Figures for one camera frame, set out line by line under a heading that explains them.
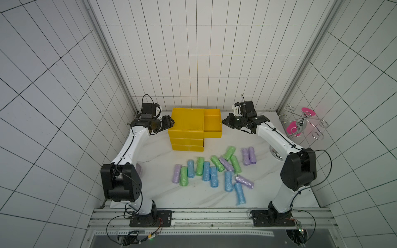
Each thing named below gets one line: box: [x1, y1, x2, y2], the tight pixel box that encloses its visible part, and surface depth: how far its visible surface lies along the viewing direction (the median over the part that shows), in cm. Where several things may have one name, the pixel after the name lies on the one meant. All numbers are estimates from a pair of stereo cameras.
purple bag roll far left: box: [172, 164, 182, 184], surface depth 87 cm
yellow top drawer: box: [203, 108, 222, 138], surface depth 91 cm
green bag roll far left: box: [179, 166, 189, 187], surface depth 87 cm
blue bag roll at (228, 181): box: [224, 170, 233, 192], surface depth 85 cm
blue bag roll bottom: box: [234, 181, 247, 206], surface depth 81 cm
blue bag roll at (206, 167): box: [202, 161, 211, 182], surface depth 88 cm
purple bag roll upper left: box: [240, 147, 251, 166], surface depth 96 cm
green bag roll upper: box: [222, 145, 236, 162], surface depth 97 cm
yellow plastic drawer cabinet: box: [168, 107, 205, 152], surface depth 87 cm
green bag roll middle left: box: [195, 156, 205, 177], surface depth 90 cm
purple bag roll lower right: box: [235, 175, 255, 190], surface depth 84 cm
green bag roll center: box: [210, 155, 225, 173], surface depth 91 cm
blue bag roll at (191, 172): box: [187, 159, 196, 179], surface depth 89 cm
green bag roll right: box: [230, 155, 242, 175], surface depth 91 cm
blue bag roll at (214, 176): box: [209, 166, 219, 188], surface depth 85 cm
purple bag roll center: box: [218, 157, 235, 172], surface depth 91 cm
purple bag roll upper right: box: [248, 146, 257, 165], surface depth 96 cm
